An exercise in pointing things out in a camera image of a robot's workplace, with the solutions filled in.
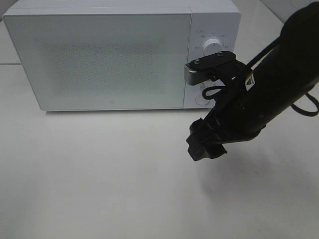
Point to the white microwave oven body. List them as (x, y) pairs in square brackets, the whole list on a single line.
[(208, 19)]

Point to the white microwave door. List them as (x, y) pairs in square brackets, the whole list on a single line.
[(103, 62)]

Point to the white microwave knob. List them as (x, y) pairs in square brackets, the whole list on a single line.
[(205, 84), (212, 46)]

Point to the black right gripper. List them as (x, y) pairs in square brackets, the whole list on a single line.
[(235, 117)]

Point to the round white door release button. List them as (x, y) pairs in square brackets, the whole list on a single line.
[(200, 100)]

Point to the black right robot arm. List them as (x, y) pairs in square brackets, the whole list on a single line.
[(286, 70)]

